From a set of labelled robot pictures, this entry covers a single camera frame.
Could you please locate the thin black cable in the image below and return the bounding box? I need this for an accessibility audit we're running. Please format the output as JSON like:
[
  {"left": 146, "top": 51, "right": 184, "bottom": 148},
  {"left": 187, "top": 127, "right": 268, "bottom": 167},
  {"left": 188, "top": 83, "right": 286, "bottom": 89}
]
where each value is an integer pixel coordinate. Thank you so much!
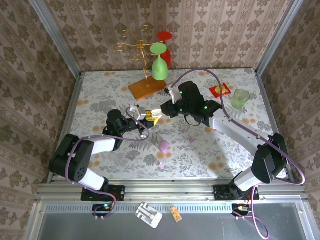
[{"left": 184, "top": 114, "right": 202, "bottom": 128}]

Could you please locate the white plastic bracket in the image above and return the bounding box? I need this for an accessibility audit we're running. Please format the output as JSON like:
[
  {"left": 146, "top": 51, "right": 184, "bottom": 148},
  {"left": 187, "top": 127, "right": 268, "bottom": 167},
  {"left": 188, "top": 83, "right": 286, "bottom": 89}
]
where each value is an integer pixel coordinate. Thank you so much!
[{"left": 135, "top": 201, "right": 163, "bottom": 229}]

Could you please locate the purple oval charging case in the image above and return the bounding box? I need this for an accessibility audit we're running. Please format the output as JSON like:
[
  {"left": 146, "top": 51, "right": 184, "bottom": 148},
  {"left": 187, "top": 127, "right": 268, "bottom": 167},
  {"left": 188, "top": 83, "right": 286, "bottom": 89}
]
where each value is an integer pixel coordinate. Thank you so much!
[{"left": 159, "top": 140, "right": 170, "bottom": 154}]

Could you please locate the grey metal tray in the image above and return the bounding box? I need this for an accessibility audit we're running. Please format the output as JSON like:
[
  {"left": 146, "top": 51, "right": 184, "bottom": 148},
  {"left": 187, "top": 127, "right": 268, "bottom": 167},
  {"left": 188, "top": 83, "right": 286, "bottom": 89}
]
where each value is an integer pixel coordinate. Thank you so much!
[{"left": 23, "top": 201, "right": 320, "bottom": 240}]

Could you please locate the long aluminium base rail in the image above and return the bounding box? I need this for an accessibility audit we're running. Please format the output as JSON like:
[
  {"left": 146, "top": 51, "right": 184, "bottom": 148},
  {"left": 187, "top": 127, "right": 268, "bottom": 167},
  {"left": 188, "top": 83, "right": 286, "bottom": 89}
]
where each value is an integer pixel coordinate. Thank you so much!
[{"left": 34, "top": 182, "right": 307, "bottom": 202}]

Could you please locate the pink plastic wine glass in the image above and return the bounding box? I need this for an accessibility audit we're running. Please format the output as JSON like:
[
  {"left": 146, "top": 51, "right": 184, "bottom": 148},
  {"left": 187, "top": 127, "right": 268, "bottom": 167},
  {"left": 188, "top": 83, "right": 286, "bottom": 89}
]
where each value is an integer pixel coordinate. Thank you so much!
[{"left": 151, "top": 133, "right": 172, "bottom": 166}]

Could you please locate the gold wire rack wooden base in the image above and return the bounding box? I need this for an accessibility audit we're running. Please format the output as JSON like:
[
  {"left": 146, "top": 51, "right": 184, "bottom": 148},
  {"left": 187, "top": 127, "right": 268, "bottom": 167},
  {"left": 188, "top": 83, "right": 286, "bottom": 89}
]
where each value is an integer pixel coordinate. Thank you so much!
[{"left": 116, "top": 24, "right": 169, "bottom": 102}]

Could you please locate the red wine glass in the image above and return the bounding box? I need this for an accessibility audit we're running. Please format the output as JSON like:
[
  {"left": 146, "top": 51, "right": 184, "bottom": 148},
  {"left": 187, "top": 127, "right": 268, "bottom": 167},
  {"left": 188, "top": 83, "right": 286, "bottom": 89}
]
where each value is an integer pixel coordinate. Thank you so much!
[{"left": 156, "top": 30, "right": 174, "bottom": 69}]

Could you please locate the green wine glass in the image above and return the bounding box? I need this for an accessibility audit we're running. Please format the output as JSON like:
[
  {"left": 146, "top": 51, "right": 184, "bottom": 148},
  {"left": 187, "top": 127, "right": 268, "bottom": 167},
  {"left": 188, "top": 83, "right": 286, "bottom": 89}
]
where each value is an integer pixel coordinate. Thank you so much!
[{"left": 149, "top": 42, "right": 169, "bottom": 82}]

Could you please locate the aluminium frame post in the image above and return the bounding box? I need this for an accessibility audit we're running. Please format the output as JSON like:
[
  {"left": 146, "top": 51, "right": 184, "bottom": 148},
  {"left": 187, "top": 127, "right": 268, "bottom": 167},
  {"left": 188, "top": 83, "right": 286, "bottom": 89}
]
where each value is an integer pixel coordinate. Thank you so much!
[
  {"left": 254, "top": 0, "right": 305, "bottom": 76},
  {"left": 28, "top": 0, "right": 83, "bottom": 78}
]

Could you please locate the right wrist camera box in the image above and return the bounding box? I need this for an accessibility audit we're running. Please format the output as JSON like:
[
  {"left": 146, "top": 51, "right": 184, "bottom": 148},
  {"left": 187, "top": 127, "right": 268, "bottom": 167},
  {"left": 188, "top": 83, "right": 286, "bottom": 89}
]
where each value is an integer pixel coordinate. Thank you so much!
[{"left": 165, "top": 84, "right": 178, "bottom": 100}]

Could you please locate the aluminium side rail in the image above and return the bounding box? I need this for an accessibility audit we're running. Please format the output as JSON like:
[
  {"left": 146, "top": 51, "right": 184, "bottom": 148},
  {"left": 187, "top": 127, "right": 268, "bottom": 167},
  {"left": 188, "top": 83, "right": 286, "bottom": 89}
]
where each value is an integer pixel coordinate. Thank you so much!
[
  {"left": 254, "top": 71, "right": 296, "bottom": 182},
  {"left": 46, "top": 71, "right": 85, "bottom": 185}
]

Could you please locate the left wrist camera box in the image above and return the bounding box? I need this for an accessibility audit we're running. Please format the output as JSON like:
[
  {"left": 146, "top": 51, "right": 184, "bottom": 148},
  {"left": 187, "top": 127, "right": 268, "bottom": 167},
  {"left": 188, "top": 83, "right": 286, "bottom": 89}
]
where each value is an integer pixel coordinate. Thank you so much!
[{"left": 129, "top": 105, "right": 147, "bottom": 120}]

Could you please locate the red snack packet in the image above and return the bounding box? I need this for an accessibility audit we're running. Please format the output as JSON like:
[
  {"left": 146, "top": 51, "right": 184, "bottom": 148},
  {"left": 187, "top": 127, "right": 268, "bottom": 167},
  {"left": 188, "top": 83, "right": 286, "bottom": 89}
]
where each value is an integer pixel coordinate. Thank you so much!
[{"left": 208, "top": 82, "right": 231, "bottom": 98}]

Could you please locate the grey slotted cable duct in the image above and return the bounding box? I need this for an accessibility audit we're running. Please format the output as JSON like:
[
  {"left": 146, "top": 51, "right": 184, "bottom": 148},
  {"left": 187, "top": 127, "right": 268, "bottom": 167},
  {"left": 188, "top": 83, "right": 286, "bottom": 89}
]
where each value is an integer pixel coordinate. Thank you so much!
[{"left": 43, "top": 202, "right": 235, "bottom": 214}]

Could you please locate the small circuit board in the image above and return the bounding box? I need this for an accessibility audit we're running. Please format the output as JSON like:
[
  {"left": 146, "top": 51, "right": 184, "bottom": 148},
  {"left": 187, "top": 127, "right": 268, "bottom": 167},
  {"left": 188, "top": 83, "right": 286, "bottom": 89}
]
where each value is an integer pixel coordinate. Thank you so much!
[
  {"left": 92, "top": 203, "right": 114, "bottom": 218},
  {"left": 231, "top": 203, "right": 253, "bottom": 218}
]

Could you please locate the small orange packet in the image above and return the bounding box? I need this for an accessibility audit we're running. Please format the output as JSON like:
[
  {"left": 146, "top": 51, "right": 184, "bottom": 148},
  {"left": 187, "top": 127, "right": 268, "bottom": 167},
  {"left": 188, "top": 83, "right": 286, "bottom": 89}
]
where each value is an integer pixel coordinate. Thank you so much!
[{"left": 170, "top": 206, "right": 183, "bottom": 223}]

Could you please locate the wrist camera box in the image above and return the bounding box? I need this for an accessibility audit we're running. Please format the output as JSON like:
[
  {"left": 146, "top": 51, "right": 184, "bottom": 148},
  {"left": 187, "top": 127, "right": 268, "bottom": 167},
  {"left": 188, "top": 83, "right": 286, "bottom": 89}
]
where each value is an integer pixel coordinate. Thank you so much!
[
  {"left": 129, "top": 105, "right": 147, "bottom": 120},
  {"left": 165, "top": 84, "right": 178, "bottom": 100}
]

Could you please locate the purple camera cable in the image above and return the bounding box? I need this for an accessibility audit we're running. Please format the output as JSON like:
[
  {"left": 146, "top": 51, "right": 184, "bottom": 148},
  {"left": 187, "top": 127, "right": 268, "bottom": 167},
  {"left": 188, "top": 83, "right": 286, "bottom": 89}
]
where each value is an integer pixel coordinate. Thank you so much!
[
  {"left": 65, "top": 106, "right": 151, "bottom": 221},
  {"left": 169, "top": 68, "right": 306, "bottom": 238}
]

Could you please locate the green transparent cup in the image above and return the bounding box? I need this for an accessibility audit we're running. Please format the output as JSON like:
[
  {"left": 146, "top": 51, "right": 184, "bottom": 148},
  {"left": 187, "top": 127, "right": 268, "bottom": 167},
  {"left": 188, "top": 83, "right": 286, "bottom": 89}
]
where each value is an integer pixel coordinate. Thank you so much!
[{"left": 231, "top": 89, "right": 251, "bottom": 110}]

